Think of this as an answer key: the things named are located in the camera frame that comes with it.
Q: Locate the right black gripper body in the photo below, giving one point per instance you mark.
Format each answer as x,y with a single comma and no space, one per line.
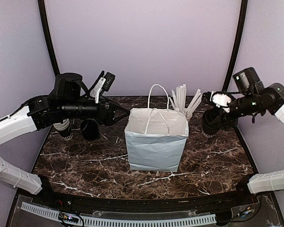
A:
226,119

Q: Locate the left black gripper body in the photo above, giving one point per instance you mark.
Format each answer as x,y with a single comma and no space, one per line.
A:
103,118

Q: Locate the stack of black lids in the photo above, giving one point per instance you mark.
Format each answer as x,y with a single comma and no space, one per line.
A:
89,130

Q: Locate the stack of paper cups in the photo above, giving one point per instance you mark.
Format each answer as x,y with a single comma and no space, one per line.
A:
64,129

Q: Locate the white paper bag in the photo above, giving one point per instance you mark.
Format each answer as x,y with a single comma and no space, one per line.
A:
155,138

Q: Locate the black paper coffee cup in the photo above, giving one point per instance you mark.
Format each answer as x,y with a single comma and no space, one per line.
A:
209,132

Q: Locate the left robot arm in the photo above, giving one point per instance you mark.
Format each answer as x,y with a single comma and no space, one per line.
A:
70,99

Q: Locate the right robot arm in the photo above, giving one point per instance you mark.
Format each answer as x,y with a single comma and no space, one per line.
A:
256,99

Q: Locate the green circuit board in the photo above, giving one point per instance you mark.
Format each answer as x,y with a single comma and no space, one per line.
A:
64,217

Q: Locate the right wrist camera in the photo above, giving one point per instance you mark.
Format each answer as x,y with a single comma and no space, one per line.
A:
217,99

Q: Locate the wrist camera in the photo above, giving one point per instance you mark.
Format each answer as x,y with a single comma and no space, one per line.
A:
101,85
217,99

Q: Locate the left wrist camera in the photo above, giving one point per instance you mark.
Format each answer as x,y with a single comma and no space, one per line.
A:
101,85

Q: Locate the black front table rail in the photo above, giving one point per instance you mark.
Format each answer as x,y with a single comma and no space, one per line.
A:
83,204

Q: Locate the white slotted cable duct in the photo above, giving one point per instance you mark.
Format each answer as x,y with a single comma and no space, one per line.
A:
90,221

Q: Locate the left black frame post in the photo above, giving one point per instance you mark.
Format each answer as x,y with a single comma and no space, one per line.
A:
47,36

